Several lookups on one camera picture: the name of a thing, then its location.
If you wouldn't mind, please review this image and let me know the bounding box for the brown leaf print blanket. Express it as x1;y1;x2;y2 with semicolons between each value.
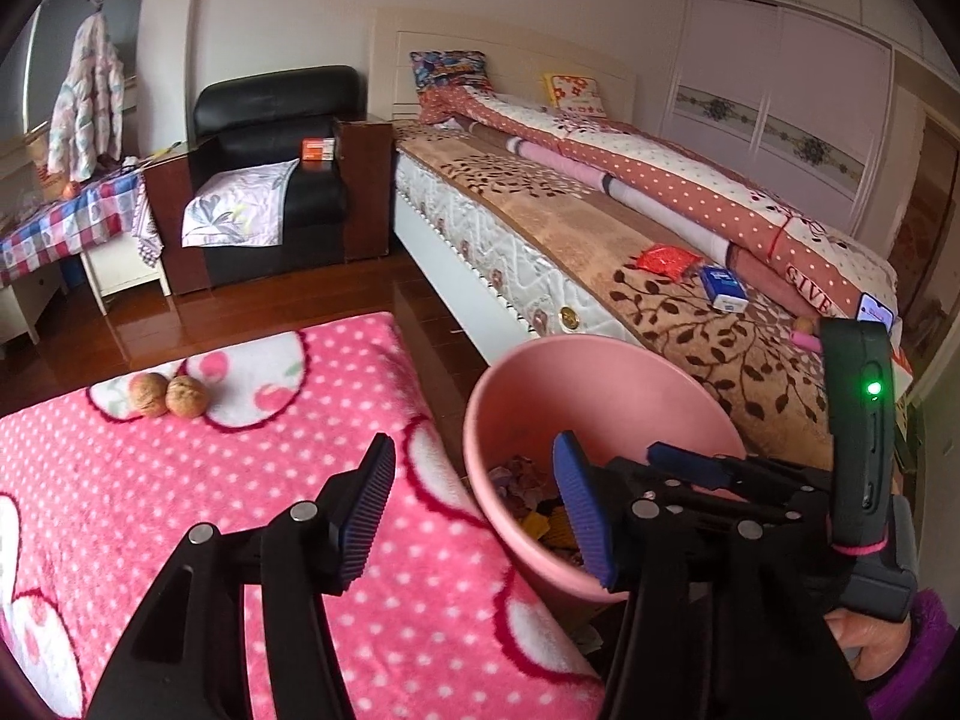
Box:
394;120;848;466

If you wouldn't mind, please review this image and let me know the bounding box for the yellow floral pillow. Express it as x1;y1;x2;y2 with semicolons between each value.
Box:
544;73;610;115

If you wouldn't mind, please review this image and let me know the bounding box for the red packet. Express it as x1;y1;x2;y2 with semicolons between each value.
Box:
636;244;695;276

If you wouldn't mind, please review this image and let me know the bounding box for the white desk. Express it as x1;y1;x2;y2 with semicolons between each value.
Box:
0;236;173;346

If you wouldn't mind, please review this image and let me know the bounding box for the black leather armchair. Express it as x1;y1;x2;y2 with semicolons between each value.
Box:
191;65;361;290

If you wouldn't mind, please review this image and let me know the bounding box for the smartphone with lit screen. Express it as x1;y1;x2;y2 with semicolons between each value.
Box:
855;292;897;335

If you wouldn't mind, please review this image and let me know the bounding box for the cartoon print pillow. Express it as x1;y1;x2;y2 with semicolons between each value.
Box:
409;50;496;95

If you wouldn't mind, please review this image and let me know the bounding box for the brown walnut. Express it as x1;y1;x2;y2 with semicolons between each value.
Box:
165;376;207;419
127;373;170;419

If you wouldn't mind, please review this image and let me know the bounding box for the pink wardrobe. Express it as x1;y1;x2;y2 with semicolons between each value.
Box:
658;0;923;256

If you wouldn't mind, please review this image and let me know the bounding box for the floral white pillow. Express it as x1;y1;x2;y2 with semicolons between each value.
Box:
181;159;301;248

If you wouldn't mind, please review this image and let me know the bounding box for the blue white box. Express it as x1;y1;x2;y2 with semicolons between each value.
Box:
701;265;749;314

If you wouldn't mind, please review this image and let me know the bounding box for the pastel padded jacket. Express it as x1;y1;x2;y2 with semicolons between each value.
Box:
46;11;125;181

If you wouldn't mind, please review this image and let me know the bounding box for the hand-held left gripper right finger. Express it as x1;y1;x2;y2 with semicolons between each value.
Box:
551;430;871;720

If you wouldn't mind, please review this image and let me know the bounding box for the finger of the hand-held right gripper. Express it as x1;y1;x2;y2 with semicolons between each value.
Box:
646;442;830;500
660;491;832;541

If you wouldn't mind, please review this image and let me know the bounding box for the brown paper bag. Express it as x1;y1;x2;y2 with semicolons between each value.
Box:
26;131;72;200

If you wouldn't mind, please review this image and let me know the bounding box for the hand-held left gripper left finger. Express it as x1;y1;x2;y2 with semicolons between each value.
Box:
86;433;397;720

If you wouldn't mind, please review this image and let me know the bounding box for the pink polka dot blanket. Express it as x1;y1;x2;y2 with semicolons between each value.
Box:
0;311;608;720

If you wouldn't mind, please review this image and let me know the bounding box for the person's right hand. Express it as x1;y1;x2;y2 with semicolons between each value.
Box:
823;606;912;691

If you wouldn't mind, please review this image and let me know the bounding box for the pink plastic bucket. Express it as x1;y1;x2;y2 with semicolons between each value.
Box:
463;335;751;605

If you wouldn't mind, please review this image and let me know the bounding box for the patterned hanging cloth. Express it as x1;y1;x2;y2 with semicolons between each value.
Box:
133;180;164;267

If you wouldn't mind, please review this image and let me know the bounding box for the person's right forearm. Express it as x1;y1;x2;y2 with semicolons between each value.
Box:
862;589;959;720

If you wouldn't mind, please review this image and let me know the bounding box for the white bed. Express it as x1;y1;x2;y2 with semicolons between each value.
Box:
367;7;912;421

